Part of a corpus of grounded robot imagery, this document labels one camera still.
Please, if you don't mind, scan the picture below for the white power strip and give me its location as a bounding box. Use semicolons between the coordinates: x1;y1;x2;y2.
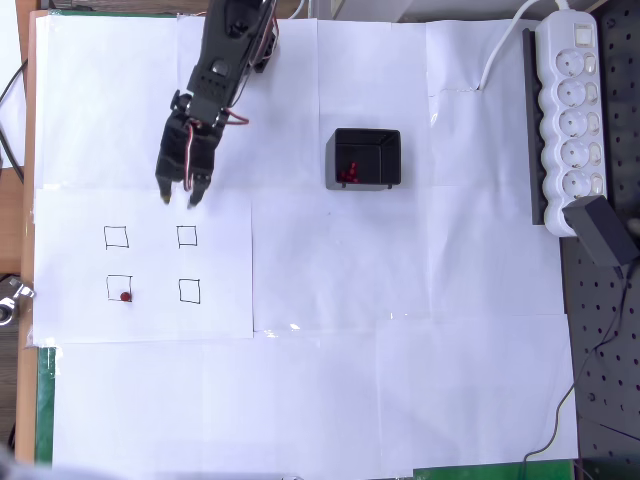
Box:
535;9;608;238

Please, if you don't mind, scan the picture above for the paper sheet with drawn squares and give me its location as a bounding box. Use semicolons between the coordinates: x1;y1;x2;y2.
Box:
31;186;256;345

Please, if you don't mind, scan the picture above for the black power adapter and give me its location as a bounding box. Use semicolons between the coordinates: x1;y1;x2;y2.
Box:
561;194;640;269

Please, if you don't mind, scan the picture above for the green cutting mat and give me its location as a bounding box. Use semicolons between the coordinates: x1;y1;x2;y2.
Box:
14;344;577;480

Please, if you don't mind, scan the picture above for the white power cable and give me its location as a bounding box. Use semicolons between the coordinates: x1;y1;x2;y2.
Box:
478;0;574;93

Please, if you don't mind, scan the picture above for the red white servo cable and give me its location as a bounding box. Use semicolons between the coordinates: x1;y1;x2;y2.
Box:
182;113;251;192

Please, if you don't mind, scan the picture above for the black pegboard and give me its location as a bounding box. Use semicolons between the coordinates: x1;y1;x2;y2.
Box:
558;0;640;464

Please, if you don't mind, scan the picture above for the silver metal clamp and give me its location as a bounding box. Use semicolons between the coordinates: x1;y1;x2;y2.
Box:
0;277;37;327

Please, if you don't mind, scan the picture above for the black open box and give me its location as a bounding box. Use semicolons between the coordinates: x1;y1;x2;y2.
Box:
324;127;404;192

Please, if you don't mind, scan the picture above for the thin black adapter cable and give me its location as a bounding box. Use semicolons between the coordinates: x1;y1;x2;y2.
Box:
519;266;634;480

